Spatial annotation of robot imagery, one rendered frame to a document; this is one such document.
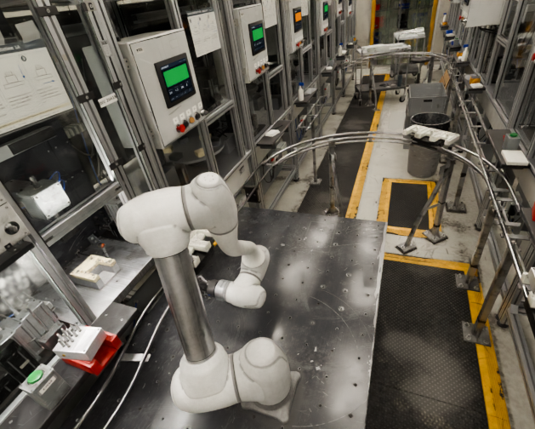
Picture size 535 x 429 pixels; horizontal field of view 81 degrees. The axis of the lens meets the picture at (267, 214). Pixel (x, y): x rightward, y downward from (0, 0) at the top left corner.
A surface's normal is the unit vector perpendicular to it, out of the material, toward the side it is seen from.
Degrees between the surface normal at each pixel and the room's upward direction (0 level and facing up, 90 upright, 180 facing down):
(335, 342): 0
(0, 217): 90
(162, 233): 78
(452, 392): 0
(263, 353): 6
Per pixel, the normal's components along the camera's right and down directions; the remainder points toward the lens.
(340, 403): -0.13, -0.81
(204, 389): 0.16, 0.22
